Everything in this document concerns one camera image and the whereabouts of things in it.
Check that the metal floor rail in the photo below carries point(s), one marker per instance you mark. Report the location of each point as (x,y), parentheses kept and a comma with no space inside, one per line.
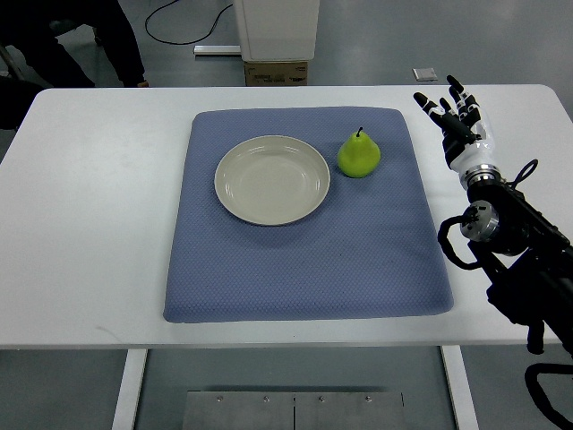
(217,50)

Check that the white cabinet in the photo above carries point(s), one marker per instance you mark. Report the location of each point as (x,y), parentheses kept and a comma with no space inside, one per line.
(277,30)

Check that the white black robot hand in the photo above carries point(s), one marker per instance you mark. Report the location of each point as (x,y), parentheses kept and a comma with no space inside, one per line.
(467,138)

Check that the beige round plate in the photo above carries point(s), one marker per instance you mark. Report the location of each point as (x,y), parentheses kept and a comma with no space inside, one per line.
(272,180)

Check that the green pear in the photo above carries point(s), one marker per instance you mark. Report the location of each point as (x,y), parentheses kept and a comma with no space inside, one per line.
(359,155)

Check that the white table leg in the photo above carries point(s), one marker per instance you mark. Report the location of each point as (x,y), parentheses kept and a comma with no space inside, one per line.
(126,407)
(459,389)

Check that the blue textured mat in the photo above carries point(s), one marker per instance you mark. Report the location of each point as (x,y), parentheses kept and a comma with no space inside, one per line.
(368,251)

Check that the left white table leg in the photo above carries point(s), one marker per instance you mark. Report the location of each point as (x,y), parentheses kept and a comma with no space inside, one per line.
(126,407)

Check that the grey floor plate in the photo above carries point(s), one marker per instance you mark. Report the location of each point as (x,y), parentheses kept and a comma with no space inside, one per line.
(425,74)

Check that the right white table leg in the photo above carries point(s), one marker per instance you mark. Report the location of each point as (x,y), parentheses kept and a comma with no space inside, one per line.
(459,389)

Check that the cardboard box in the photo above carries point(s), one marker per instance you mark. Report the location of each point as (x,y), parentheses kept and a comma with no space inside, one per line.
(273,74)

